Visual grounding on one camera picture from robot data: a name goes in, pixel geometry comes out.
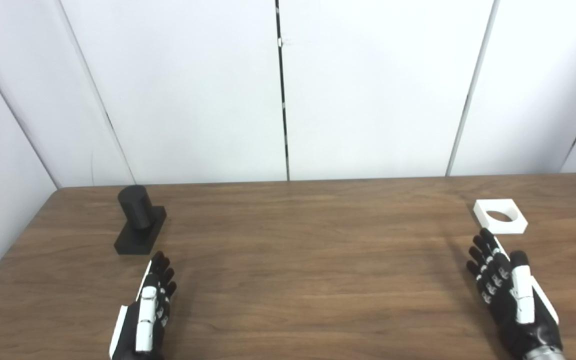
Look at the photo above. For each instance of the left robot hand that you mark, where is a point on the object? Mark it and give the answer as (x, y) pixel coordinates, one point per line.
(145, 320)

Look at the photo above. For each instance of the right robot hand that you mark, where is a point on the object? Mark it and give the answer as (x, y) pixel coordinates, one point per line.
(518, 305)

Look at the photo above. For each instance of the white square piece with hole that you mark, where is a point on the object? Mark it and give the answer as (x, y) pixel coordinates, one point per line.
(513, 227)

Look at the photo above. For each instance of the black peg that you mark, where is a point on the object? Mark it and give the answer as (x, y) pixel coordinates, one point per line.
(135, 205)

